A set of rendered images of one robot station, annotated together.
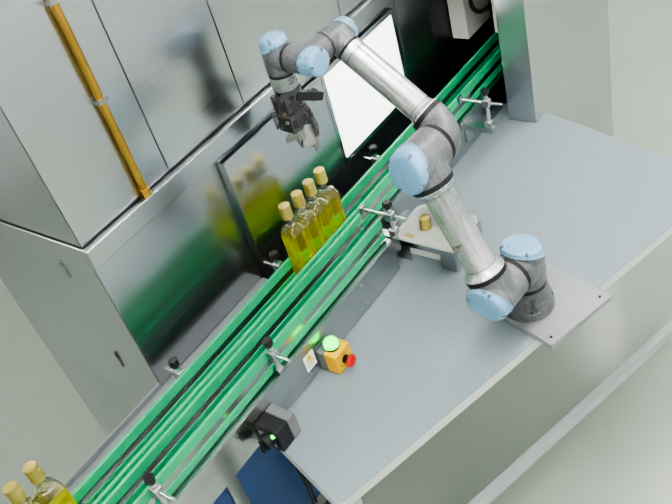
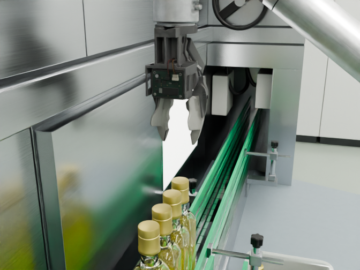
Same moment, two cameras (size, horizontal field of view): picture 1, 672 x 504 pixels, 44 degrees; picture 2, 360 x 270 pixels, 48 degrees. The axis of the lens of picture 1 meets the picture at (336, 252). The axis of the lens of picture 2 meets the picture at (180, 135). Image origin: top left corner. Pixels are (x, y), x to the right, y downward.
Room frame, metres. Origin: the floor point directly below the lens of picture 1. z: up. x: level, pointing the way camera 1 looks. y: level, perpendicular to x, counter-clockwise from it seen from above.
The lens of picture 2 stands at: (1.45, 0.34, 1.49)
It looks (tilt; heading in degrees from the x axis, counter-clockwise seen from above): 19 degrees down; 330
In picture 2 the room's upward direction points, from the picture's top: straight up
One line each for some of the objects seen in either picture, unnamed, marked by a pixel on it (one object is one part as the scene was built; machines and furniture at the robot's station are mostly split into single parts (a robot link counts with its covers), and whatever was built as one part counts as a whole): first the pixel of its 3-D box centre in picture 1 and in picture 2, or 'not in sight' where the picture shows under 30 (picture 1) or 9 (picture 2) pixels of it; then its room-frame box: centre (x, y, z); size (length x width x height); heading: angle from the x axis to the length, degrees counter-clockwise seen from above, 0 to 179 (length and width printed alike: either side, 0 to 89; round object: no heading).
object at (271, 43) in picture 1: (277, 54); not in sight; (2.05, -0.01, 1.55); 0.09 x 0.08 x 0.11; 39
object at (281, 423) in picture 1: (277, 428); not in sight; (1.50, 0.29, 0.79); 0.08 x 0.08 x 0.08; 44
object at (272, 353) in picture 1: (280, 359); not in sight; (1.59, 0.23, 0.94); 0.07 x 0.04 x 0.13; 44
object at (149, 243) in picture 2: (285, 211); (149, 237); (1.95, 0.10, 1.14); 0.04 x 0.04 x 0.04
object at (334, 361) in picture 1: (335, 355); not in sight; (1.69, 0.09, 0.79); 0.07 x 0.07 x 0.07; 44
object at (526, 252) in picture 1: (521, 261); not in sight; (1.67, -0.48, 0.93); 0.13 x 0.12 x 0.14; 129
